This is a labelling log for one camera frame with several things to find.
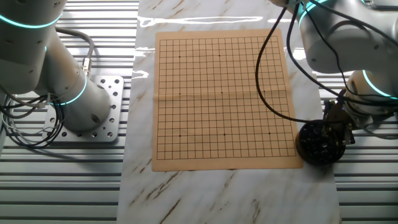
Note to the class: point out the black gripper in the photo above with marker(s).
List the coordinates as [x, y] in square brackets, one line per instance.
[340, 113]

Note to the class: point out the tan go board mat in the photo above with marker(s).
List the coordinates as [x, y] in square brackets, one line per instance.
[202, 124]

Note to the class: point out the black round stone bowl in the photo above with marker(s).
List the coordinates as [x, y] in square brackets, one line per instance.
[314, 151]

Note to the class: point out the grey device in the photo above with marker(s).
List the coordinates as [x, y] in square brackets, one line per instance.
[385, 2]

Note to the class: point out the white marble pattern mat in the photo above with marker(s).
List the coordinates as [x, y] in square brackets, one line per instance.
[217, 199]

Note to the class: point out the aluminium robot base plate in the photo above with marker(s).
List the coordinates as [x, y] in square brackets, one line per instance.
[115, 93]

